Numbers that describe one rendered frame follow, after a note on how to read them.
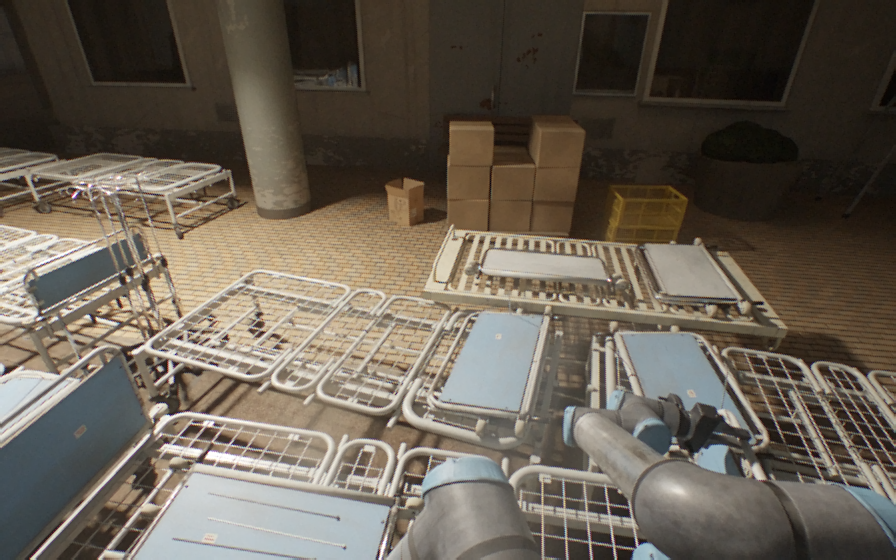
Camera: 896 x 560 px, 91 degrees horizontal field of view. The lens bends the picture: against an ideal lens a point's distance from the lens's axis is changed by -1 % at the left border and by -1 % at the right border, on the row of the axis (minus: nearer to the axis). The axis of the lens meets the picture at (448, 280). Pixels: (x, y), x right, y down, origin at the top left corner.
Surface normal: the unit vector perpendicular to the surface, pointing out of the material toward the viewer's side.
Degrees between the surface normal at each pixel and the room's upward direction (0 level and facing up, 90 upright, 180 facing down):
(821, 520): 15
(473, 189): 90
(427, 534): 58
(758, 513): 22
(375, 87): 90
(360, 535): 5
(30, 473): 91
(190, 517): 5
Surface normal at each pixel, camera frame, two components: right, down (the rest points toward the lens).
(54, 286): 0.95, 0.16
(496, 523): 0.14, -0.88
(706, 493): -0.44, -0.81
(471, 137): 0.00, 0.49
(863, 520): -0.01, -0.75
